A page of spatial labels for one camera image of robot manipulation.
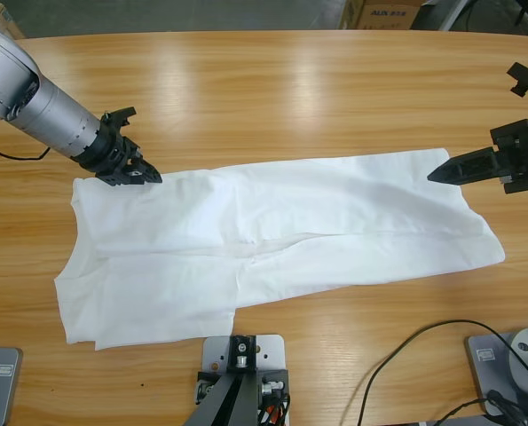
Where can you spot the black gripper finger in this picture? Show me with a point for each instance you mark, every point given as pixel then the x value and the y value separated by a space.
pixel 467 171
pixel 146 175

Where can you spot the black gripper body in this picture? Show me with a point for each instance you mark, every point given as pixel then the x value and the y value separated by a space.
pixel 108 155
pixel 523 155

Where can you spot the white t-shirt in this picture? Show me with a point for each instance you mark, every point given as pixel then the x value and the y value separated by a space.
pixel 290 244

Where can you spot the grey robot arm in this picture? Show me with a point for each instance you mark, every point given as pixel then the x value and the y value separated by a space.
pixel 37 102

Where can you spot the grey metal stand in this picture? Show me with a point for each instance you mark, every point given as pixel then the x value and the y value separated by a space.
pixel 452 15

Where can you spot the cardboard box blue AUX print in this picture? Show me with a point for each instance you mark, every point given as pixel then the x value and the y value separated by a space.
pixel 383 18

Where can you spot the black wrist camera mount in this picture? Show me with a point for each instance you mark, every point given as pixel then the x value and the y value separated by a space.
pixel 121 114
pixel 523 75

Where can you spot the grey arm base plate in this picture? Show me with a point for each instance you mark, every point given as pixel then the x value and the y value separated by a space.
pixel 2 390
pixel 485 368

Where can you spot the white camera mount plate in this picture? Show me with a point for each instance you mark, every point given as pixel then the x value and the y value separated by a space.
pixel 272 350

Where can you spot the dark camera post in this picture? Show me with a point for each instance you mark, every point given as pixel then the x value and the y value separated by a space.
pixel 228 399

